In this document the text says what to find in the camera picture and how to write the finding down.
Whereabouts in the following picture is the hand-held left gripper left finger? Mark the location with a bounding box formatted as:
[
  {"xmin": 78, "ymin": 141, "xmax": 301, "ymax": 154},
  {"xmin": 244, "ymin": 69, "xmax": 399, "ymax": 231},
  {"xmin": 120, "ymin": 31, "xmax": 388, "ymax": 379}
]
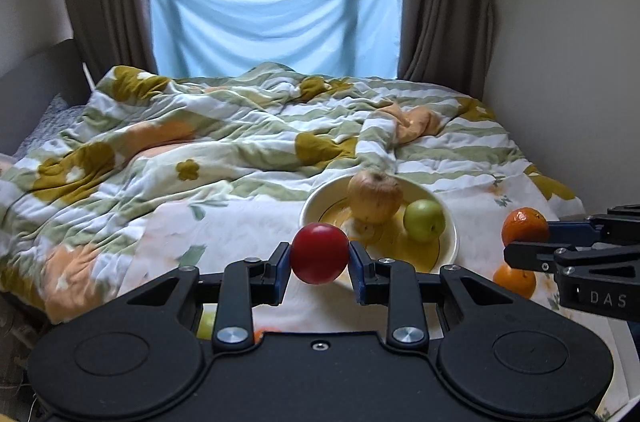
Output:
[{"xmin": 124, "ymin": 242, "xmax": 292, "ymax": 356}]

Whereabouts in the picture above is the green apple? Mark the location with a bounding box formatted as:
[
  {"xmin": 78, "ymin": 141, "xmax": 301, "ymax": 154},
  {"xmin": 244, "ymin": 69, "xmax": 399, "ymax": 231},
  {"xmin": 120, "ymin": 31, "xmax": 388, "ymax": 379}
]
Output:
[
  {"xmin": 196, "ymin": 309, "xmax": 219, "ymax": 341},
  {"xmin": 403, "ymin": 199, "xmax": 447, "ymax": 243}
]

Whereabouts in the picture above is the patterned grey pillow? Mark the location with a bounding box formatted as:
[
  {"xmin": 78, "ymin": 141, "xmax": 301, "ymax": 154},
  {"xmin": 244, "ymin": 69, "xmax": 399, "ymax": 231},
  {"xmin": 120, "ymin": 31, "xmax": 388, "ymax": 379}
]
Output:
[{"xmin": 14, "ymin": 94, "xmax": 94, "ymax": 159}]

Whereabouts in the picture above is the light blue window cloth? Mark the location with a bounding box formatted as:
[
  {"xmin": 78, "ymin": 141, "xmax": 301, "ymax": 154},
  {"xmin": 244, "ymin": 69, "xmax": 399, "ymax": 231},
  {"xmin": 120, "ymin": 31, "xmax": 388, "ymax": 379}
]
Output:
[{"xmin": 147, "ymin": 0, "xmax": 407, "ymax": 79}]

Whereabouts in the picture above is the large wrinkled yellow-red apple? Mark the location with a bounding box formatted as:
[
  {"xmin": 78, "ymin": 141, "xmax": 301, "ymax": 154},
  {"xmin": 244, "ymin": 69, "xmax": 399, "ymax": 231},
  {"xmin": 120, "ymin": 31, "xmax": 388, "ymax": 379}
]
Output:
[{"xmin": 347, "ymin": 170, "xmax": 404, "ymax": 224}]

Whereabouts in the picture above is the cream bowl with yellow inside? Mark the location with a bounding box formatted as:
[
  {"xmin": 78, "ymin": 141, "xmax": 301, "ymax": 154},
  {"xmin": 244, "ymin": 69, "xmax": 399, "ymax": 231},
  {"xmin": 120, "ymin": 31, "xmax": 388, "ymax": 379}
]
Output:
[{"xmin": 299, "ymin": 175, "xmax": 460, "ymax": 277}]

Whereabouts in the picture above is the small mandarin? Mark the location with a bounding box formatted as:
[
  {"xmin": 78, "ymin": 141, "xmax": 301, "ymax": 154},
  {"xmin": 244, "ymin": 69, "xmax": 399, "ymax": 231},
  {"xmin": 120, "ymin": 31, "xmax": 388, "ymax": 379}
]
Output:
[{"xmin": 492, "ymin": 263, "xmax": 538, "ymax": 300}]

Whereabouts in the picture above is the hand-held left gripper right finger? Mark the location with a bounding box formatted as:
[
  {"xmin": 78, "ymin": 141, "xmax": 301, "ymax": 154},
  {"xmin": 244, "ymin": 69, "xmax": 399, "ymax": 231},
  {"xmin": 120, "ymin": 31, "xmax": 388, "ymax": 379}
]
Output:
[{"xmin": 348, "ymin": 241, "xmax": 519, "ymax": 354}]

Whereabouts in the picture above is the white floral bed sheet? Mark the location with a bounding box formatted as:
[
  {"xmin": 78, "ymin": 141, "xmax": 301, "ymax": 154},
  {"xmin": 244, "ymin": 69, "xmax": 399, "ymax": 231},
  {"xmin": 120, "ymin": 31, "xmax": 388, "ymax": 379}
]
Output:
[{"xmin": 132, "ymin": 169, "xmax": 628, "ymax": 408}]

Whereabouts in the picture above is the floral striped quilt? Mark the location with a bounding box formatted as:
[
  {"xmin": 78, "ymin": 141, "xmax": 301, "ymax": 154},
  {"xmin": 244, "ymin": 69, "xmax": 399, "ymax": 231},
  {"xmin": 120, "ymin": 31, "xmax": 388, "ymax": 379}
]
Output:
[{"xmin": 0, "ymin": 61, "xmax": 587, "ymax": 324}]

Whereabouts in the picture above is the grey bed headboard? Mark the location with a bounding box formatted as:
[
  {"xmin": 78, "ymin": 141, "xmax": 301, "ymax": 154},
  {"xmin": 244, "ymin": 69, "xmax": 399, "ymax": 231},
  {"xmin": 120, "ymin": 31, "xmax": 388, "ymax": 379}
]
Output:
[{"xmin": 0, "ymin": 37, "xmax": 90, "ymax": 154}]

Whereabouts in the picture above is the medium orange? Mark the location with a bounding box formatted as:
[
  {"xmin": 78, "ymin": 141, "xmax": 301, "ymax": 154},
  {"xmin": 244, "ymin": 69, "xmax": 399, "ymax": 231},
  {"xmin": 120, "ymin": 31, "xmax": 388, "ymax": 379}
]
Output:
[{"xmin": 501, "ymin": 207, "xmax": 551, "ymax": 248}]

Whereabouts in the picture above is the red apple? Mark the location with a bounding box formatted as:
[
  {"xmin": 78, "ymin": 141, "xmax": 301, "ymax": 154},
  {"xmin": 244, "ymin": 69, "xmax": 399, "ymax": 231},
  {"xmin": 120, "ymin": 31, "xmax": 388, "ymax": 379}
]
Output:
[{"xmin": 290, "ymin": 223, "xmax": 350, "ymax": 285}]

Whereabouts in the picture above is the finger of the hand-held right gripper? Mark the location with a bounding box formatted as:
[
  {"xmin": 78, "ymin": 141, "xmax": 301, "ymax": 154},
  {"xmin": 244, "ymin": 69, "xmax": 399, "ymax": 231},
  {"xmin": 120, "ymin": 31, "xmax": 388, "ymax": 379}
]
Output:
[
  {"xmin": 503, "ymin": 241, "xmax": 640, "ymax": 277},
  {"xmin": 547, "ymin": 204, "xmax": 640, "ymax": 249}
]

